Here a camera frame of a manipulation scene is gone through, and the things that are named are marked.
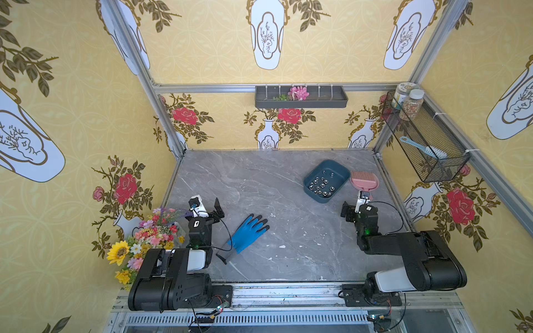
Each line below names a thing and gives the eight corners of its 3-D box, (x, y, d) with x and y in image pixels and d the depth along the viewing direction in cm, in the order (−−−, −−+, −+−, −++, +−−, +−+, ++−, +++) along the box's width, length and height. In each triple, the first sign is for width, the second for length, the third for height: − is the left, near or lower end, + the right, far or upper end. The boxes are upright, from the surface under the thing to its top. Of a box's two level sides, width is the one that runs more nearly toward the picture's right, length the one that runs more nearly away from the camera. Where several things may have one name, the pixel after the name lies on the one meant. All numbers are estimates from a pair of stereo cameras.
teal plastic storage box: (296, 189, 107) (297, 183, 103) (325, 161, 119) (327, 155, 115) (324, 208, 99) (326, 204, 96) (352, 176, 111) (354, 171, 108)
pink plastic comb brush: (353, 191, 106) (355, 188, 104) (348, 173, 113) (349, 171, 111) (380, 191, 106) (382, 188, 104) (373, 173, 113) (374, 170, 111)
